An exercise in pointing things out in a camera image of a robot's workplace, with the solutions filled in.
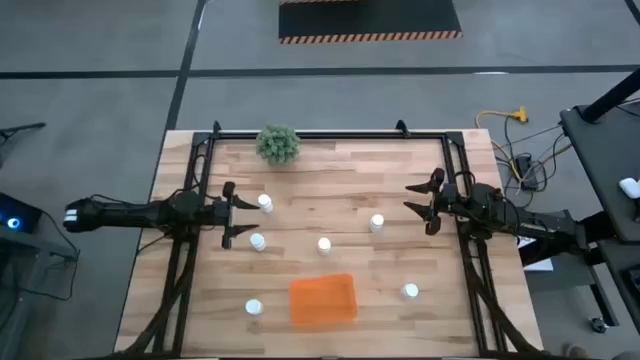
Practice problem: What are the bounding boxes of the white paper sign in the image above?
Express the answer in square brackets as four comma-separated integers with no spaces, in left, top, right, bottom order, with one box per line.
[517,234,555,273]

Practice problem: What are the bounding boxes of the yellow extension cord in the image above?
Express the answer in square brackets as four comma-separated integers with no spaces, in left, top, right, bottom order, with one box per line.
[473,105,530,184]

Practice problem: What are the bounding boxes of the black metal pole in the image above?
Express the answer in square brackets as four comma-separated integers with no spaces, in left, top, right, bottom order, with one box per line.
[579,67,640,124]

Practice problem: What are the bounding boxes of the black floor cable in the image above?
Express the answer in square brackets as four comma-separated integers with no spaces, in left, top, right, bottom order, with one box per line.
[494,115,574,197]

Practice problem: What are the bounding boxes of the black metal stand leg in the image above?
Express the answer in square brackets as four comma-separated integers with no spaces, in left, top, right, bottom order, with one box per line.
[518,212,621,329]

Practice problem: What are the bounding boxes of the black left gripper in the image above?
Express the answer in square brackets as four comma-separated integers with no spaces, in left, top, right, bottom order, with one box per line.
[202,180,261,250]

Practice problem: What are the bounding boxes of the black metal table frame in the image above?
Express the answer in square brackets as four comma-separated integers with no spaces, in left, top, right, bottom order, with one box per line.
[119,119,546,360]

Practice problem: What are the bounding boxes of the small green potted plant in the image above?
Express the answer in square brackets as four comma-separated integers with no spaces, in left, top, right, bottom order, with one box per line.
[255,123,302,166]

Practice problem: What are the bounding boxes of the small white case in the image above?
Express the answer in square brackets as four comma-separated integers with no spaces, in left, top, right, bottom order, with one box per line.
[618,177,640,200]

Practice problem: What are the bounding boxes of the black computer with blue light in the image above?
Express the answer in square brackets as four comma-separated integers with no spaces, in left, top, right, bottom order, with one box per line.
[0,192,44,235]

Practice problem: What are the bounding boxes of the black hazard-striped floor mat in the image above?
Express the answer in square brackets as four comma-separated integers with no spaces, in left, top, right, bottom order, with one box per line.
[278,0,464,45]

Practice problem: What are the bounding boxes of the black tripod leg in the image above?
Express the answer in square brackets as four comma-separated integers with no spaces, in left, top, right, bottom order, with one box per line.
[0,122,47,141]

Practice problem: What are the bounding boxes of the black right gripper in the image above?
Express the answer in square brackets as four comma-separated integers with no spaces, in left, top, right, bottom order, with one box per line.
[402,167,460,237]

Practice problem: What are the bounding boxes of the black power strip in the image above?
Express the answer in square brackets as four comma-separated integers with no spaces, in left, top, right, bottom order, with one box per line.
[514,153,540,191]

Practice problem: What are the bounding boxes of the orange plastic basket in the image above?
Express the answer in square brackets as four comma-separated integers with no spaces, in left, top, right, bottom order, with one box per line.
[288,272,359,329]

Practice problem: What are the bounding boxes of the black side table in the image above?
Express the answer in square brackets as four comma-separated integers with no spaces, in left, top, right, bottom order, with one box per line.
[558,102,640,336]

